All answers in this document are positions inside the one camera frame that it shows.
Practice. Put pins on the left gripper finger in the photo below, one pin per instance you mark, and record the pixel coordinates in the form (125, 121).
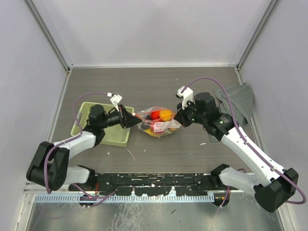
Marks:
(131, 120)
(124, 114)

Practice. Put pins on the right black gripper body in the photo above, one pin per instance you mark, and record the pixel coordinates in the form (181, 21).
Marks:
(190, 114)

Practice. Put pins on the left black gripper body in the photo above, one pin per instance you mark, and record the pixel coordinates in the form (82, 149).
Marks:
(111, 119)

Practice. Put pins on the yellow toy banana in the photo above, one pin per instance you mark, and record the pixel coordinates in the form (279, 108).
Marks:
(149, 132)

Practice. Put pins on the red toy tomato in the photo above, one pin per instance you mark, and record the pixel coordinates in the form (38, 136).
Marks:
(155, 114)

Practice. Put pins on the clear orange zip bag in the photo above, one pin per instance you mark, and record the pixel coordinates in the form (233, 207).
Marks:
(158, 126)

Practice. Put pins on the yellow orange toy fruit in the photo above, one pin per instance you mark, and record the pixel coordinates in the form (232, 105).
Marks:
(166, 115)

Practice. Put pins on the dark purple toy plum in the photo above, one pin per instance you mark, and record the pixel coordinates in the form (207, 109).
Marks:
(145, 125)

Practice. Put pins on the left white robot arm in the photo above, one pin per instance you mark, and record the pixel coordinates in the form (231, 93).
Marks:
(49, 167)

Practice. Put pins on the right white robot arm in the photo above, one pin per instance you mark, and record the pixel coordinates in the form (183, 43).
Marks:
(271, 184)

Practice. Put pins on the grey folded cloth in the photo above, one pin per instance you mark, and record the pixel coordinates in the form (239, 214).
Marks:
(241, 97)

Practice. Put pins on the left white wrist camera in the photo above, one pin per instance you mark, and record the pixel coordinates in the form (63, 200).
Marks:
(115, 99)

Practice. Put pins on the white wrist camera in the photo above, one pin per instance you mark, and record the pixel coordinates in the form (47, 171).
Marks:
(186, 94)
(115, 99)

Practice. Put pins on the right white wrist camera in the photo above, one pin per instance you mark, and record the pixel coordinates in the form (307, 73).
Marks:
(186, 94)

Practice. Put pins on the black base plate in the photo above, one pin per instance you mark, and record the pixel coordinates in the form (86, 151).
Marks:
(139, 184)

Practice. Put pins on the grey slotted cable duct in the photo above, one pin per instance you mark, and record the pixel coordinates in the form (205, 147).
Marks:
(81, 198)

